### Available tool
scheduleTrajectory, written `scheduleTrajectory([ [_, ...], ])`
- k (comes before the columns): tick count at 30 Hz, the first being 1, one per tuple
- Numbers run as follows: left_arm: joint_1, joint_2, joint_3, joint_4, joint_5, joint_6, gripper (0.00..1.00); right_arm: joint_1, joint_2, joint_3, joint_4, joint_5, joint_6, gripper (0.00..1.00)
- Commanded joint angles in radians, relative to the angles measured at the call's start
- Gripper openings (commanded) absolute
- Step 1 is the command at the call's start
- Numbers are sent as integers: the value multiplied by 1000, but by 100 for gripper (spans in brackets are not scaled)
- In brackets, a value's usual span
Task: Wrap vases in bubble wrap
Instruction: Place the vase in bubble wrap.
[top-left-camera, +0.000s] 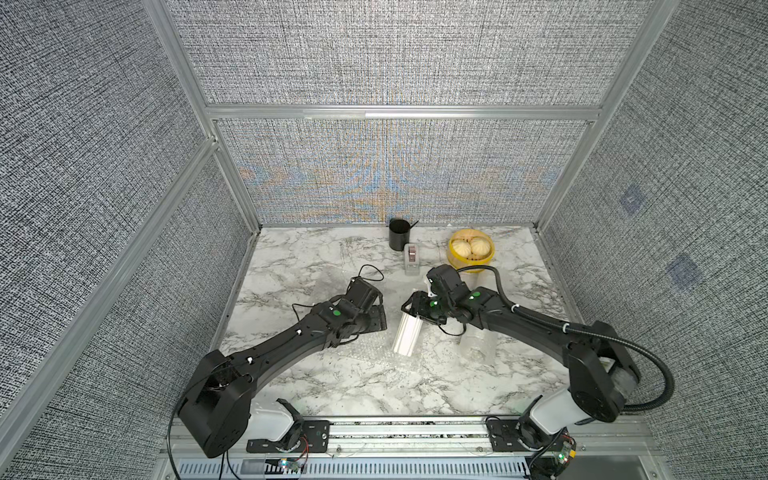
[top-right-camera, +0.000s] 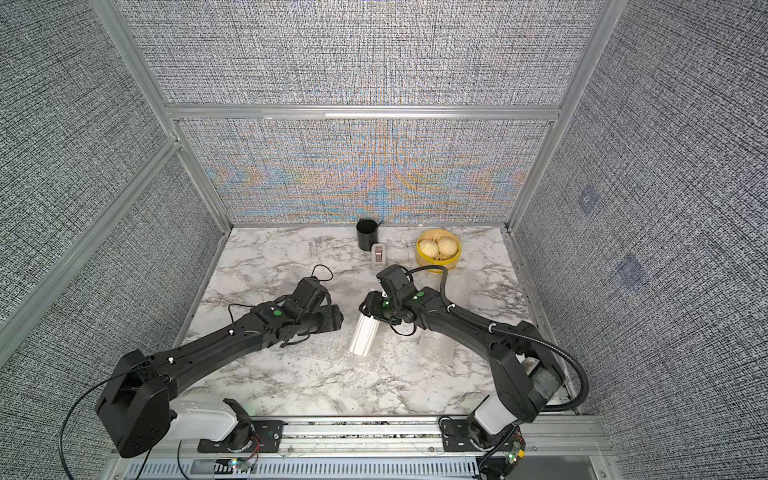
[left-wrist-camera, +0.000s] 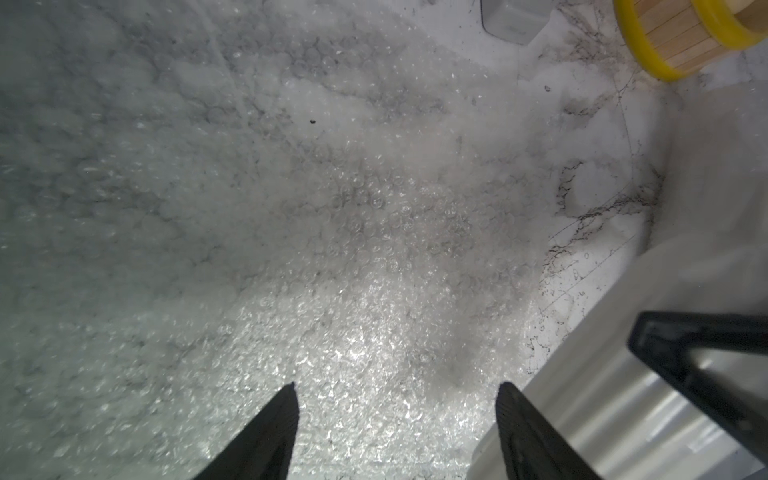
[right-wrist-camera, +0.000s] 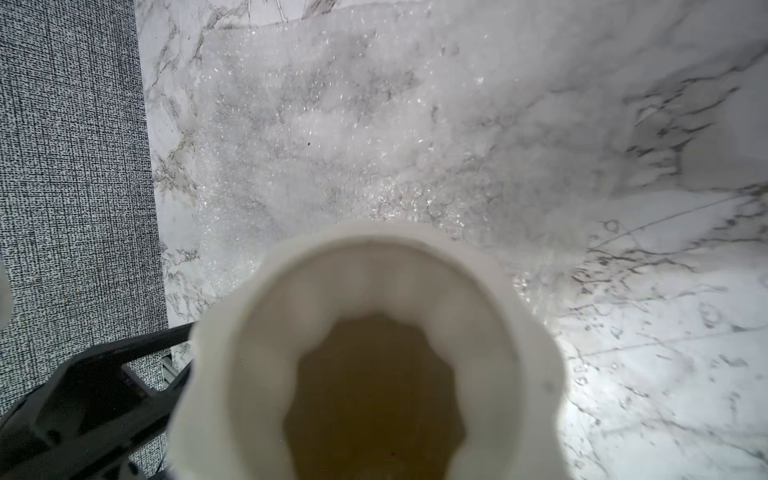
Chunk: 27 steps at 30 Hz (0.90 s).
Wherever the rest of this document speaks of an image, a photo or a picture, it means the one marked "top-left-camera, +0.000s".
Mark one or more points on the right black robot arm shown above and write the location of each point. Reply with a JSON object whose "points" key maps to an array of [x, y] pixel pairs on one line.
{"points": [[601, 373]]}

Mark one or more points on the right bun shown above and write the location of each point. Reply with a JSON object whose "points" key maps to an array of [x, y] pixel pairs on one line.
{"points": [[481, 247]]}

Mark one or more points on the bun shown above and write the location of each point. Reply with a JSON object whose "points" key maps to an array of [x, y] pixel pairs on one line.
{"points": [[461, 248], [481, 247]]}

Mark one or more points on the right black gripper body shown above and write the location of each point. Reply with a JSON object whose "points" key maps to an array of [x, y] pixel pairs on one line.
{"points": [[431, 308]]}

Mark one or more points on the small white ribbed vase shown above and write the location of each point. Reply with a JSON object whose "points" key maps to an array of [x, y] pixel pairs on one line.
{"points": [[409, 329]]}

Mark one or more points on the yellow steamer basket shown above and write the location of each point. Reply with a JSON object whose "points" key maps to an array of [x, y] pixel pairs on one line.
{"points": [[473, 263]]}

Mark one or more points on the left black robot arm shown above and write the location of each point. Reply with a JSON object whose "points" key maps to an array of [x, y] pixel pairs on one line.
{"points": [[216, 404]]}

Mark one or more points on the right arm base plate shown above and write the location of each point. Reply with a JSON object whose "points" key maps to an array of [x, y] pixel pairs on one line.
{"points": [[513, 434]]}

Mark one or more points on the aluminium front rail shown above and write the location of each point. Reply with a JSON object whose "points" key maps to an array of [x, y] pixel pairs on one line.
{"points": [[424, 447]]}

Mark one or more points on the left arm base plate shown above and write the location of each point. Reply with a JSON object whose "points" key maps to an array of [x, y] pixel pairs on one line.
{"points": [[310, 436]]}

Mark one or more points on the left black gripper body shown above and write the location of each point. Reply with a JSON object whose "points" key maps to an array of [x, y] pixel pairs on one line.
{"points": [[374, 320]]}

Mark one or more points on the left bun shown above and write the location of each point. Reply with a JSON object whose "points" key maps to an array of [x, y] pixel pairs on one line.
{"points": [[461, 248]]}

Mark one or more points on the black cup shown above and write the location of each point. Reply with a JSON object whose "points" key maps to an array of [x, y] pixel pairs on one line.
{"points": [[399, 233]]}

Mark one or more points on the tall white ribbed vase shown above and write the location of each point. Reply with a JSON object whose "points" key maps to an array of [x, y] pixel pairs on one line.
{"points": [[479, 346]]}

